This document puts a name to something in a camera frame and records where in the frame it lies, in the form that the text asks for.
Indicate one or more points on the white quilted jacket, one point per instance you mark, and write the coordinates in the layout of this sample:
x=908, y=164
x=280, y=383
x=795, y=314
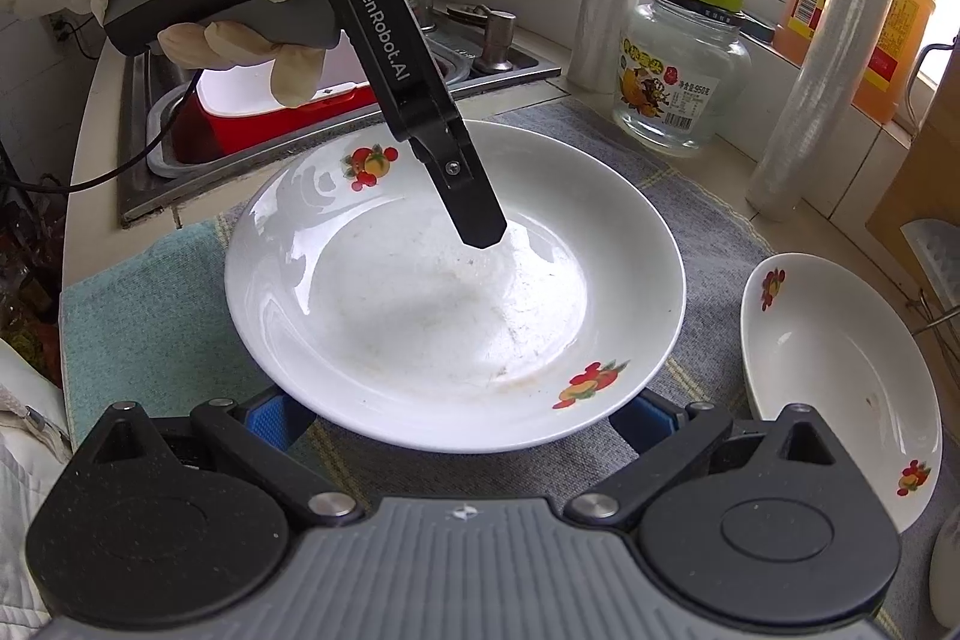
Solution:
x=22, y=497

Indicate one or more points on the white fruit print plate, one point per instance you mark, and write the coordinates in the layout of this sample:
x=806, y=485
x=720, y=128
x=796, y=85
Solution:
x=832, y=385
x=420, y=325

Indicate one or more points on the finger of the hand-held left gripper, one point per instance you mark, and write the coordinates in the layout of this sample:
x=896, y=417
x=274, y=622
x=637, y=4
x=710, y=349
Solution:
x=465, y=197

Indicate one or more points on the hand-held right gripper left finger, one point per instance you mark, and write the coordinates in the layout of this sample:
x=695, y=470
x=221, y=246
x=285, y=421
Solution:
x=274, y=422

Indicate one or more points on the steel sink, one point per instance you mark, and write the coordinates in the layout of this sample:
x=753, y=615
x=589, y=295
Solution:
x=536, y=66

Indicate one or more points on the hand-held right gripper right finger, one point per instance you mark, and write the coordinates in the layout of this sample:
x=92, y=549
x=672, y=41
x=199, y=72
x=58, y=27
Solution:
x=645, y=422

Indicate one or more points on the red plastic basin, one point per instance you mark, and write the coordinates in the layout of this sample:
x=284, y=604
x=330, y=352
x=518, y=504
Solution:
x=247, y=130

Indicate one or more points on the steel soap dispenser pump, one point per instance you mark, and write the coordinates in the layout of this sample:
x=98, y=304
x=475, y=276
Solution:
x=496, y=44

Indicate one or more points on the round steel sink cap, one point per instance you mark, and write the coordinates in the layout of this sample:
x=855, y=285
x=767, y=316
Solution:
x=465, y=12

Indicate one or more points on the white plastic colander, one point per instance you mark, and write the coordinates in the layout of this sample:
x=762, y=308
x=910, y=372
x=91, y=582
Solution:
x=232, y=93

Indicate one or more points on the bamboo cutting board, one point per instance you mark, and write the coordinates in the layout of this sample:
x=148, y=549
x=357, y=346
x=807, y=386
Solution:
x=930, y=175

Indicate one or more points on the glass jar yellow green lid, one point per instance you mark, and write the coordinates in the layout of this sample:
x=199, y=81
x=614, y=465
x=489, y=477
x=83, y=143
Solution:
x=675, y=85

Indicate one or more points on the grey blue checked cloth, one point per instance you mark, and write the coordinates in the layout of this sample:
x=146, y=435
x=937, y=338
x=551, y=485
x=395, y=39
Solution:
x=150, y=310

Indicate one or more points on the cling film roll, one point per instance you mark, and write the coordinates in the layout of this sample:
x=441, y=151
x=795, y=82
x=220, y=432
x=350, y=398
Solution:
x=840, y=70

